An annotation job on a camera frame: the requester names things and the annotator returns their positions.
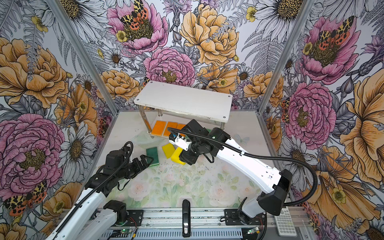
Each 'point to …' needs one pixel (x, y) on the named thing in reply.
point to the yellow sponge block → (168, 149)
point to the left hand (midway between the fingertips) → (148, 167)
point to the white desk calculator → (285, 224)
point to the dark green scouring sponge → (152, 152)
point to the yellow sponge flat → (175, 157)
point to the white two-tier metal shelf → (157, 102)
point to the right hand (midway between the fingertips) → (187, 157)
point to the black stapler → (186, 218)
